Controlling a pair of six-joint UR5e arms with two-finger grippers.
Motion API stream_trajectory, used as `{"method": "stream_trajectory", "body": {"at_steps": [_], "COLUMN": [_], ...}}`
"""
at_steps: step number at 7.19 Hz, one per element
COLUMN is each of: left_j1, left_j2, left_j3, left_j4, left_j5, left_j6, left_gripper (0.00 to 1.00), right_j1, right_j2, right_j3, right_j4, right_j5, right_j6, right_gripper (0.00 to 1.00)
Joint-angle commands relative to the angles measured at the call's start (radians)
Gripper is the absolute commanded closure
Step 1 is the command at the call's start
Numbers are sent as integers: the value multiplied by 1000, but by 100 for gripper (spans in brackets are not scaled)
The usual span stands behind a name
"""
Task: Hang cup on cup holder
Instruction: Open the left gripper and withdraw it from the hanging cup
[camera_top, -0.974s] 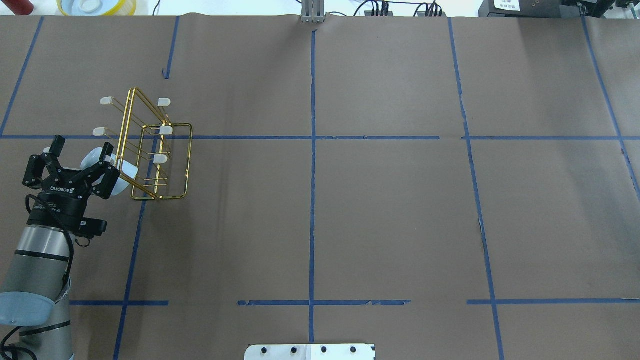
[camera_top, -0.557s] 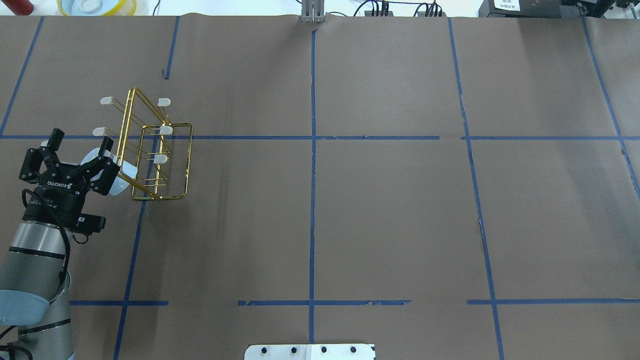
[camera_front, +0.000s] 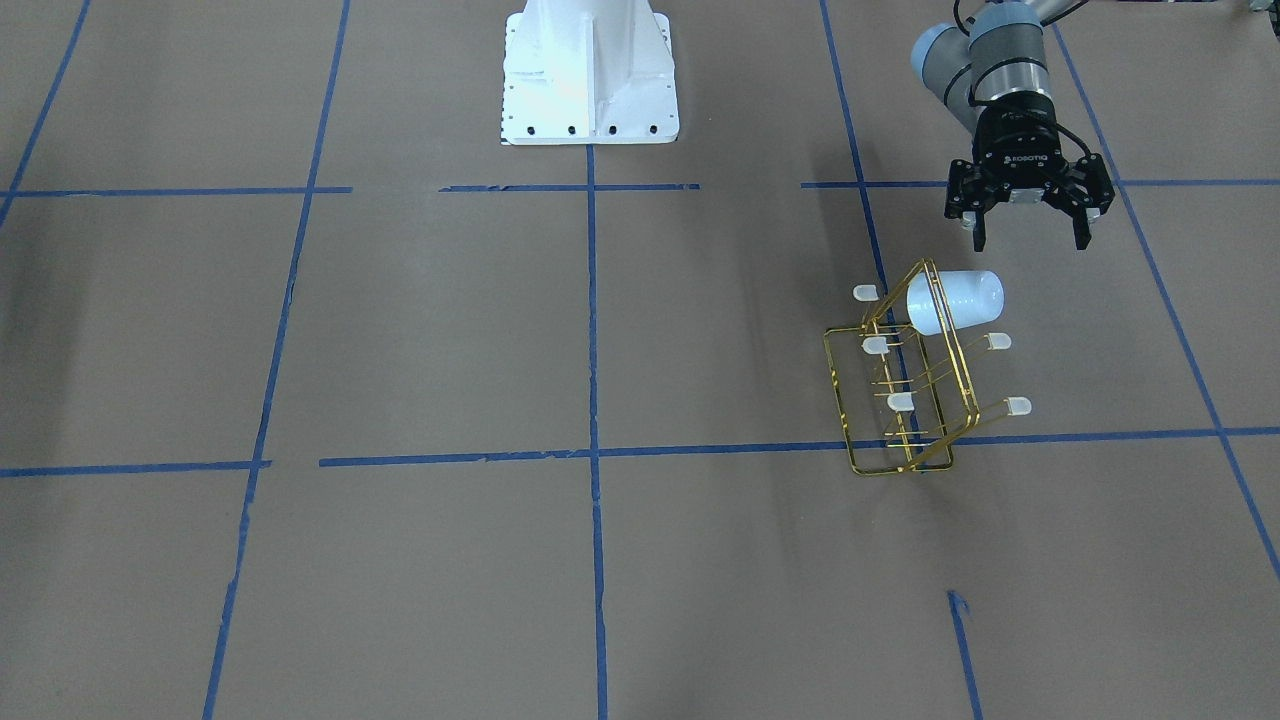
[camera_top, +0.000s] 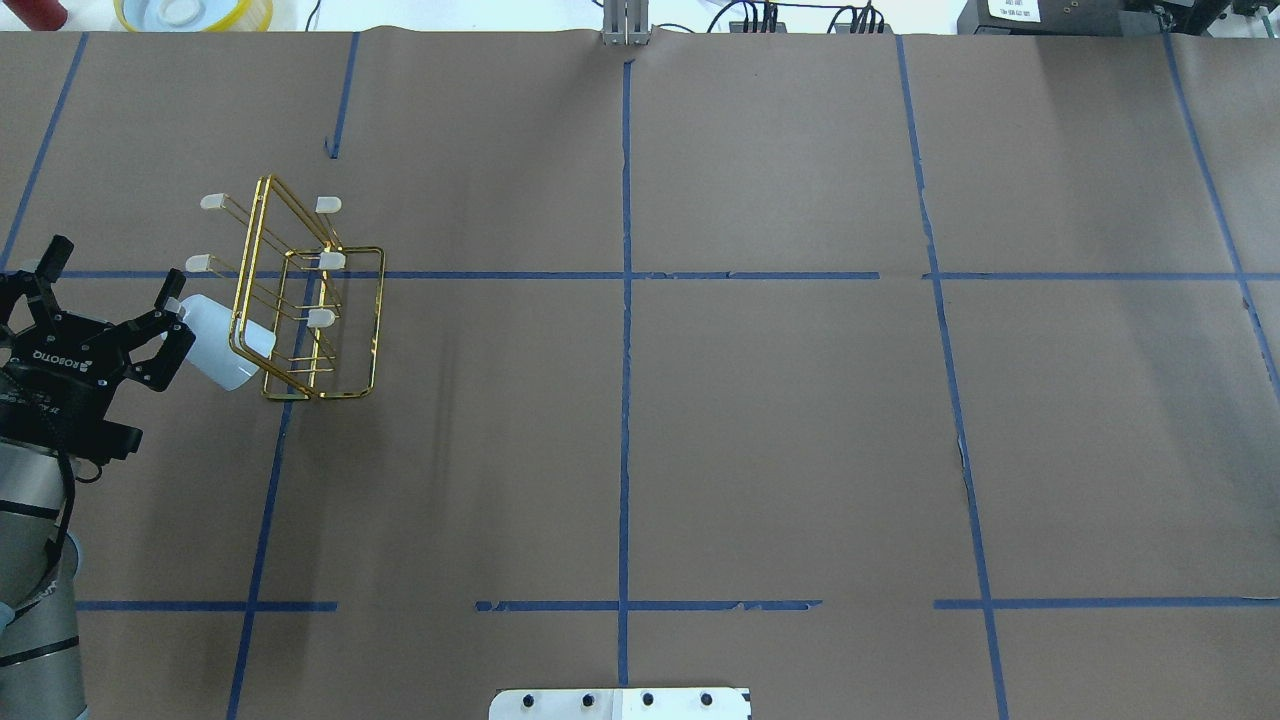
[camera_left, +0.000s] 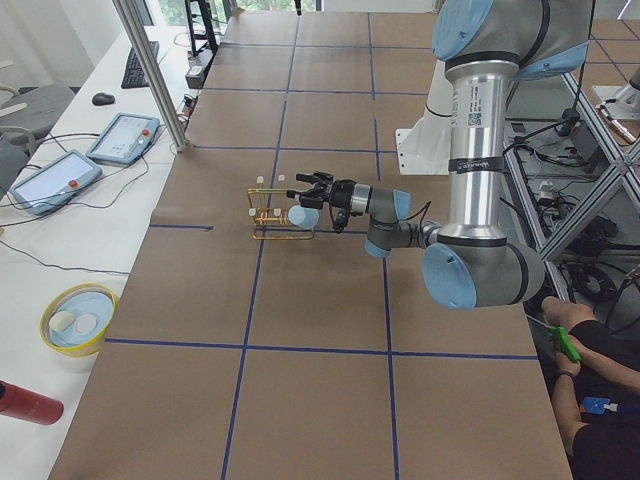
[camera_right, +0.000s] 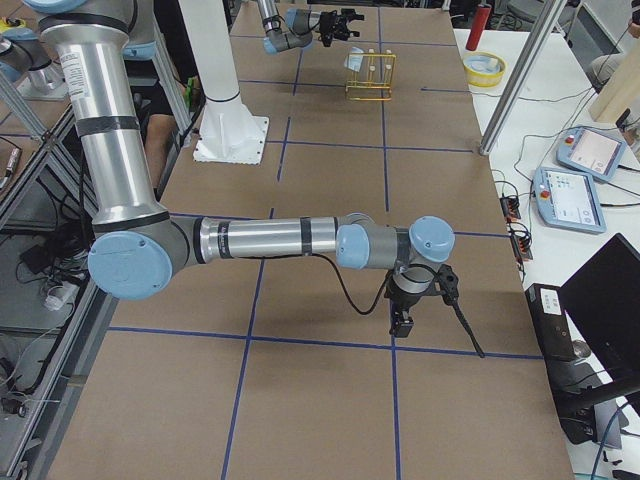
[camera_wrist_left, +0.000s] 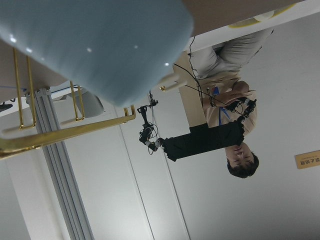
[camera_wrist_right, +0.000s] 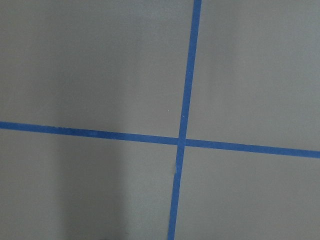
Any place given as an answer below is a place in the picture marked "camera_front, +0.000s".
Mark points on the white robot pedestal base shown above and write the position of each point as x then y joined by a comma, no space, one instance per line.
588,73

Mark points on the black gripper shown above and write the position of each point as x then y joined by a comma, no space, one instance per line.
1020,143

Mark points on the gold wire cup holder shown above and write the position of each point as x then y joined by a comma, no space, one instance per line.
903,399

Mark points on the light blue plastic cup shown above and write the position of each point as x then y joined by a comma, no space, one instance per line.
972,298

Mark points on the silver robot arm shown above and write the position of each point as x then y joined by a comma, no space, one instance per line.
989,70

